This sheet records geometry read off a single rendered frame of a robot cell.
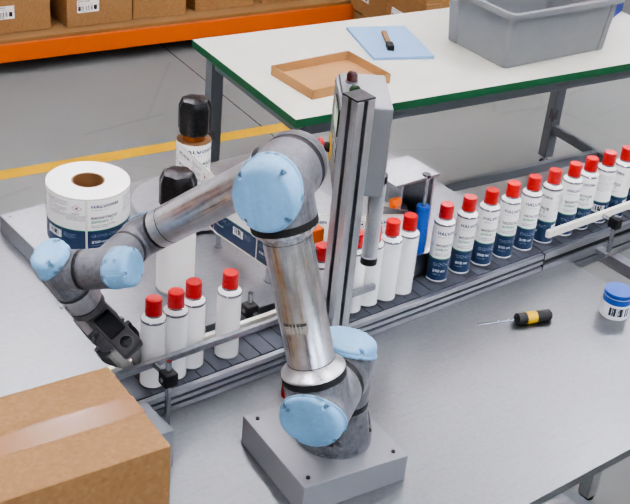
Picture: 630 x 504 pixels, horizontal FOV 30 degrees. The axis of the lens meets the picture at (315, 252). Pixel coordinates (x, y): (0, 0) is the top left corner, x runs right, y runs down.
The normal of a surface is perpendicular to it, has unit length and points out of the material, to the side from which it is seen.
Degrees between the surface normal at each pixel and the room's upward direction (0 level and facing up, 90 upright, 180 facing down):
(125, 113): 0
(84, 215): 90
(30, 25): 90
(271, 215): 81
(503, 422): 0
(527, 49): 95
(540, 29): 95
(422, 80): 0
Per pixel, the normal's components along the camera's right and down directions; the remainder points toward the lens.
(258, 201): -0.33, 0.30
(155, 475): 0.54, 0.46
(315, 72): 0.08, -0.86
